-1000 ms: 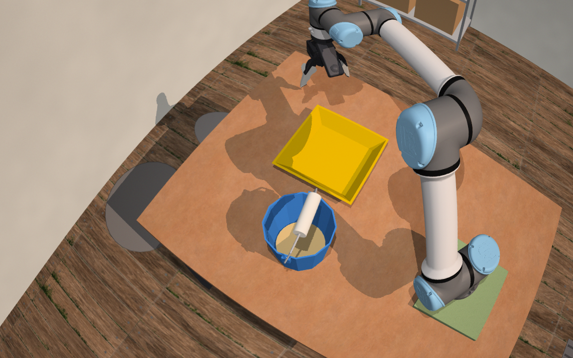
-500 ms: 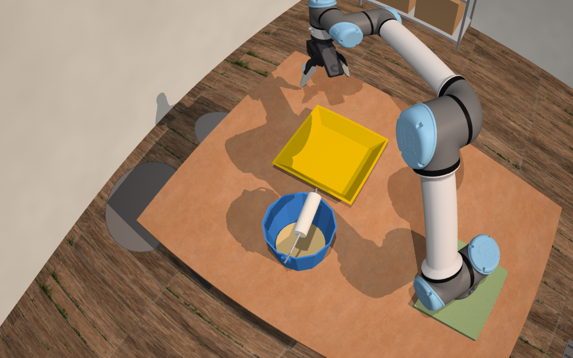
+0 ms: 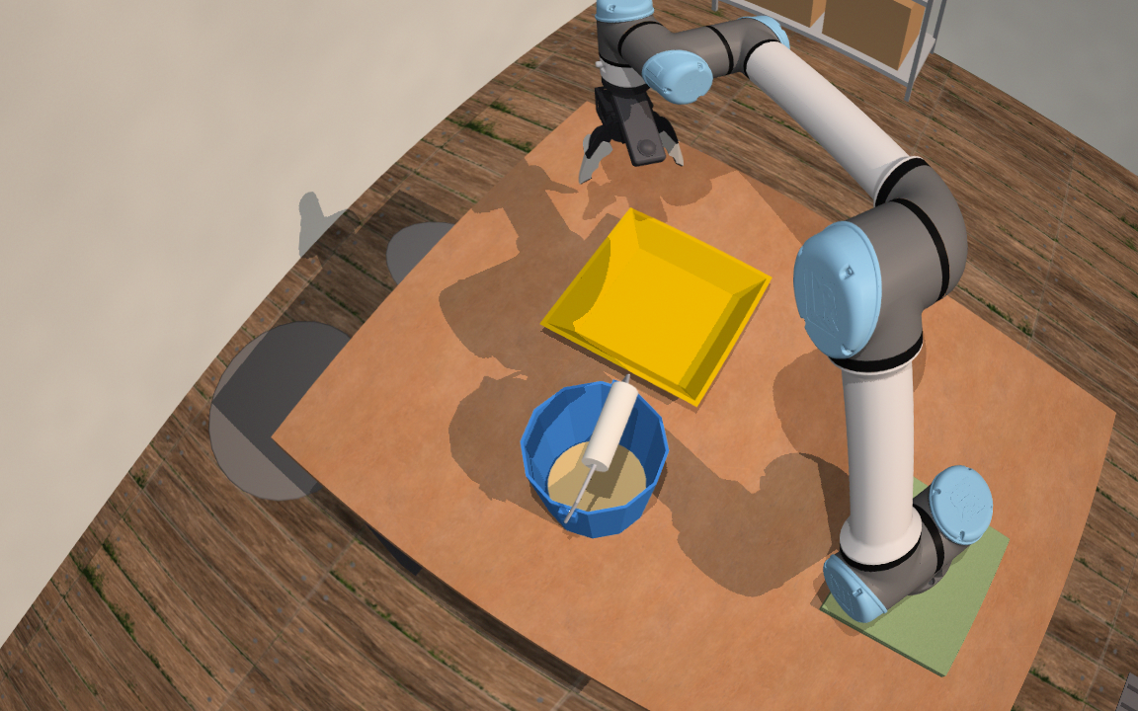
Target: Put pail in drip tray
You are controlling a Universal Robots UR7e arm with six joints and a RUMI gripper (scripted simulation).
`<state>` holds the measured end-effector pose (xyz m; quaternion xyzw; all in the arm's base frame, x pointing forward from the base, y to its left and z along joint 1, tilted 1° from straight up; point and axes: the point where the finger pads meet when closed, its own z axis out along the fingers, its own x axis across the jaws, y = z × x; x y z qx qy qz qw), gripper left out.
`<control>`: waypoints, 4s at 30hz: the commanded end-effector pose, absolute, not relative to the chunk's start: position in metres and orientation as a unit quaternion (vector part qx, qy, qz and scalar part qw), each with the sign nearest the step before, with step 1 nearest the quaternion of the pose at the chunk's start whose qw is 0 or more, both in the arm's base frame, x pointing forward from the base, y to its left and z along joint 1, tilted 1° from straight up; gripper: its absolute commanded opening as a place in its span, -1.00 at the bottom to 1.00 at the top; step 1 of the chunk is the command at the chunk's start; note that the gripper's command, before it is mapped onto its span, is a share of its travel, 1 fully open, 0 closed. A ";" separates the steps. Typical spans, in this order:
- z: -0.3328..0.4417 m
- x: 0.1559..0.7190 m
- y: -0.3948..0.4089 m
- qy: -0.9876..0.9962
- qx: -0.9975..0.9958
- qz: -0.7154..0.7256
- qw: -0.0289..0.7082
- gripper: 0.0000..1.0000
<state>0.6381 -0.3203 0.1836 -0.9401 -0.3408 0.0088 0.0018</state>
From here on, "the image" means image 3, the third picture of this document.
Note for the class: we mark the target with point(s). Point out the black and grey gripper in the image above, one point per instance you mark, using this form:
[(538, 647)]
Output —
[(599, 146)]

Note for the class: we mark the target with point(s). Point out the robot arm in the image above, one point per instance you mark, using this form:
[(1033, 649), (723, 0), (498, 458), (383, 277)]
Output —
[(861, 286)]

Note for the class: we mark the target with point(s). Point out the blue bucket with grey wire handle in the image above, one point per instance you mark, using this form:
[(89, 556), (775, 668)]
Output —
[(609, 428)]

